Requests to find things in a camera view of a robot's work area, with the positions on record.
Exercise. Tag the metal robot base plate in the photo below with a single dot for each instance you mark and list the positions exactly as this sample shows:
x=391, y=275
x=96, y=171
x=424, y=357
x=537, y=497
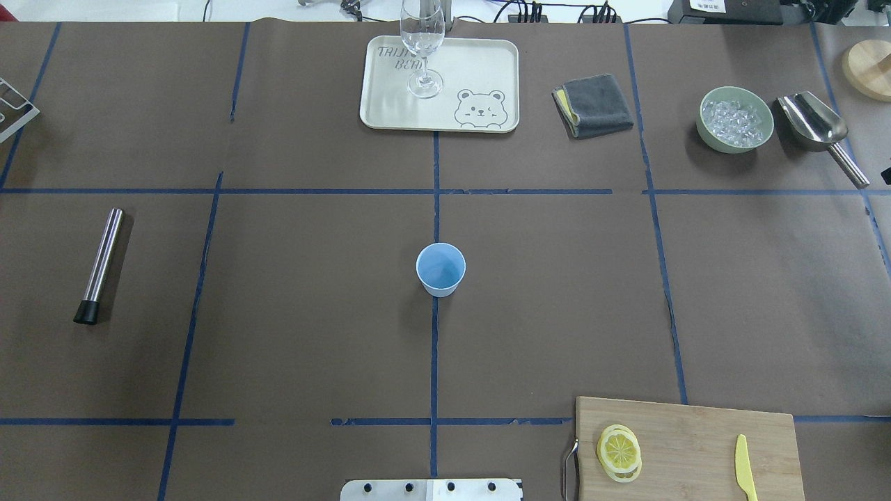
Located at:
x=433, y=489

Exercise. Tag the yellow lemon slice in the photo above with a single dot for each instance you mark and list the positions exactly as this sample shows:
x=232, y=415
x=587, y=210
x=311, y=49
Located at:
x=619, y=447

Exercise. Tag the cream bear serving tray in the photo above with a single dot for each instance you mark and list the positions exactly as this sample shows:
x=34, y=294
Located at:
x=480, y=87

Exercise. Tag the white wire cup rack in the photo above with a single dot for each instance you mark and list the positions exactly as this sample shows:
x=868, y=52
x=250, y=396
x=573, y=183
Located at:
x=16, y=111

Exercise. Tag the clear wine glass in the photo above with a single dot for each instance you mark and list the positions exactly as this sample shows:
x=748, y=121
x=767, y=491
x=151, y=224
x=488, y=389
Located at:
x=422, y=28

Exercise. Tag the blue paper cup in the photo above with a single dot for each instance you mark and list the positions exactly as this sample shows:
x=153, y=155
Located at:
x=440, y=268

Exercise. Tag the steel ice scoop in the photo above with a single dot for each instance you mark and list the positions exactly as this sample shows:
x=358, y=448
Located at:
x=818, y=128

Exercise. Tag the green bowl of ice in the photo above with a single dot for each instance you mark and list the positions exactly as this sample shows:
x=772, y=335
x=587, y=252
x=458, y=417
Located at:
x=734, y=120

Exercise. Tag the grey folded cloth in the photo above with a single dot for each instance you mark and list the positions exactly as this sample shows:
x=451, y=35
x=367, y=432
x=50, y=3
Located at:
x=593, y=106

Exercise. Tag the steel muddler black tip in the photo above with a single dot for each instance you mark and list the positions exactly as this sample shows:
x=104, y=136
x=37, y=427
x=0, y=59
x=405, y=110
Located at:
x=90, y=304

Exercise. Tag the yellow plastic knife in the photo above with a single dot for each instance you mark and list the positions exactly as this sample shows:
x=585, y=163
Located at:
x=743, y=469

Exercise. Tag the bamboo cutting board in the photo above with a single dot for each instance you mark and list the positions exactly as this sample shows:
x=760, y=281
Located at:
x=688, y=452

